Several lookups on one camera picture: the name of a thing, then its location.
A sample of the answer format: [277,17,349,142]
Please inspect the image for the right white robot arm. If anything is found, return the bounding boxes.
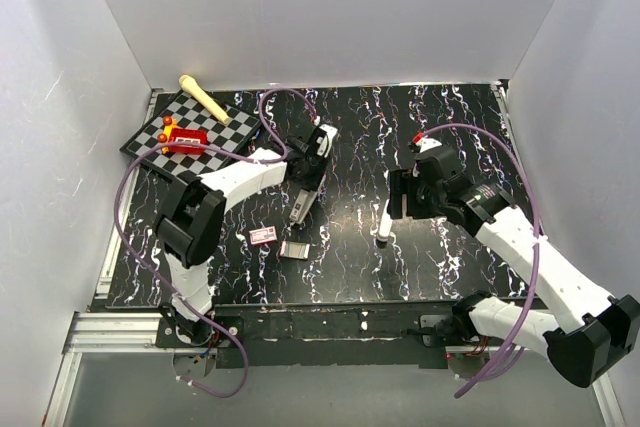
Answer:
[377,137,639,388]

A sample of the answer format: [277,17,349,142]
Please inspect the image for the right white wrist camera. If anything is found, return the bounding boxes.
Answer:
[409,133,442,154]

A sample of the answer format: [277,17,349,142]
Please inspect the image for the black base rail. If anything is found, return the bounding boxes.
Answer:
[154,299,494,371]

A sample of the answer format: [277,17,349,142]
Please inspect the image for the open staple box tray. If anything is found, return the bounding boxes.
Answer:
[278,241,310,260]

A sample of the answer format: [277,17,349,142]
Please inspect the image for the red white staple box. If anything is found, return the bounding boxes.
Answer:
[249,226,277,245]

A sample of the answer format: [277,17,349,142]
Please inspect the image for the red yellow toy bus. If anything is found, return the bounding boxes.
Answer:
[157,116,208,155]

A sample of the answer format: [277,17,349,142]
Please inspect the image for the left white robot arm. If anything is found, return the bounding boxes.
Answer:
[154,124,338,347]

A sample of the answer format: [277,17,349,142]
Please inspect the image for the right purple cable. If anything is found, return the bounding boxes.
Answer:
[417,122,545,399]

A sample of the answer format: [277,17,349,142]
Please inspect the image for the black white chessboard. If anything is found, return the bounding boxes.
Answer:
[120,91,262,180]

